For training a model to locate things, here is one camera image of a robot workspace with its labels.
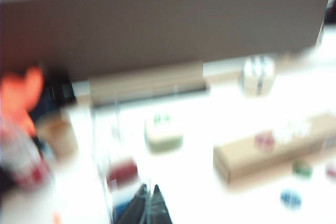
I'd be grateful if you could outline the brown cardboard rectangular box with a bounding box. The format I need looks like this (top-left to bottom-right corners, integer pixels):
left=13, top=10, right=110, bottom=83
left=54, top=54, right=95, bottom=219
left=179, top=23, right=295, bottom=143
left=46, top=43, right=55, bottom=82
left=213, top=113, right=336, bottom=184

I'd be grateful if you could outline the blue chip stack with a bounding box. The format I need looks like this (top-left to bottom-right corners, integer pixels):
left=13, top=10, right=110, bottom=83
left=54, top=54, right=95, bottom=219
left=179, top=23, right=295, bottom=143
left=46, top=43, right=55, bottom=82
left=112, top=191, right=140, bottom=216

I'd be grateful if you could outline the blue poker chip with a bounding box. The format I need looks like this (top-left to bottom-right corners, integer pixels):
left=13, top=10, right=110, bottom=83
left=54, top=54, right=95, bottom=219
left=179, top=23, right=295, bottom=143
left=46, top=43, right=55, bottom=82
left=280, top=188, right=303, bottom=210

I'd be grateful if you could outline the white and red can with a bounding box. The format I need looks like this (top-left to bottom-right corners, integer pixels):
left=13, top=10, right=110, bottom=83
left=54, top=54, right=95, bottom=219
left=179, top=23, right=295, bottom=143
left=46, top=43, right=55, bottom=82
left=0, top=120, right=56, bottom=192

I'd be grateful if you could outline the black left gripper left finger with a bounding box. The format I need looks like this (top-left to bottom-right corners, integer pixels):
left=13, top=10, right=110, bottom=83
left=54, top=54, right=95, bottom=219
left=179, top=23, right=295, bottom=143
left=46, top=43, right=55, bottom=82
left=118, top=183, right=148, bottom=224

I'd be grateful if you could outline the white dotted cube box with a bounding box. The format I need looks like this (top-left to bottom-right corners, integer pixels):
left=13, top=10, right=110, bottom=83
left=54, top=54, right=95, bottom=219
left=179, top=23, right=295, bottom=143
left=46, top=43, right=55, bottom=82
left=239, top=54, right=276, bottom=98

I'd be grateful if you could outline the orange soft object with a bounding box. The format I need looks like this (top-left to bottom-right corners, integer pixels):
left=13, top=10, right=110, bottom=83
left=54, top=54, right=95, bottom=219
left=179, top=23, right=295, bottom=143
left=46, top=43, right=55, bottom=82
left=0, top=66, right=46, bottom=136

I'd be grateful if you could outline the wide grey desk partition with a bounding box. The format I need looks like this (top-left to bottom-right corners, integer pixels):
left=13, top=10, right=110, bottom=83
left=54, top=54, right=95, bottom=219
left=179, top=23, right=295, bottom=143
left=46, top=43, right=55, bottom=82
left=0, top=0, right=334, bottom=83

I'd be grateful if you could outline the clear plastic chip case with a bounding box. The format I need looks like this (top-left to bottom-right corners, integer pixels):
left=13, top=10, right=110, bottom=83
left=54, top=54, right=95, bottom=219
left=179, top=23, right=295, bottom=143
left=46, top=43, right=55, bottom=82
left=91, top=100, right=159, bottom=224

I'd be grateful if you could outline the white paper cup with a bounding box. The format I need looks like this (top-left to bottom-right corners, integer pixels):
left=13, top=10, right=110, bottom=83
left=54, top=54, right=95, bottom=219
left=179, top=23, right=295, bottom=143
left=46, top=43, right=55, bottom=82
left=36, top=118, right=80, bottom=159

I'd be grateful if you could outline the green poker chip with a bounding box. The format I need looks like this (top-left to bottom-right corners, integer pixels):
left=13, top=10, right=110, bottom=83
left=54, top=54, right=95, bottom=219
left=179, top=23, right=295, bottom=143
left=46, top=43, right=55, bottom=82
left=292, top=159, right=313, bottom=180

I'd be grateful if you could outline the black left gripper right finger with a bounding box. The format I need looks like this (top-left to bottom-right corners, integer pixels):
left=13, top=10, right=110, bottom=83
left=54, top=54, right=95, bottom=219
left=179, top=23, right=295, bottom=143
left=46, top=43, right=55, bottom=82
left=150, top=184, right=174, bottom=224

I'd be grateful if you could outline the white poker chip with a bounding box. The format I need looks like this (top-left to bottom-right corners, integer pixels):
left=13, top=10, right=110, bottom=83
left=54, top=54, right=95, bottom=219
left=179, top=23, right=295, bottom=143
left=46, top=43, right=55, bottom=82
left=275, top=121, right=311, bottom=146

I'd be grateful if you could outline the red chip stack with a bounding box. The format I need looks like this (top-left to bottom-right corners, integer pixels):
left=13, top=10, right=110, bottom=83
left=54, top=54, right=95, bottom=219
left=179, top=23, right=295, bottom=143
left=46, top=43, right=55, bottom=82
left=107, top=158, right=139, bottom=186

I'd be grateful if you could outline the white and green soap box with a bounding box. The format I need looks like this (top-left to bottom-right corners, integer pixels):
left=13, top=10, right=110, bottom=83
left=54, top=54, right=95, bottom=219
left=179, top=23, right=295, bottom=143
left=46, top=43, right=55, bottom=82
left=144, top=113, right=184, bottom=153

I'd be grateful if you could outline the dark red poker chip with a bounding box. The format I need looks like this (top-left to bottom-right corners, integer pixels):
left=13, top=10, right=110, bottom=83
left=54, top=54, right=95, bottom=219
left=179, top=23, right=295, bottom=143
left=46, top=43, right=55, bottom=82
left=254, top=131, right=275, bottom=152

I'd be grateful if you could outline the black pen holder cup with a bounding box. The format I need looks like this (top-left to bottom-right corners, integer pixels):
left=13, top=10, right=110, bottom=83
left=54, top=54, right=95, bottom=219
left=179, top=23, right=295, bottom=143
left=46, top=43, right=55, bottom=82
left=39, top=71, right=77, bottom=110

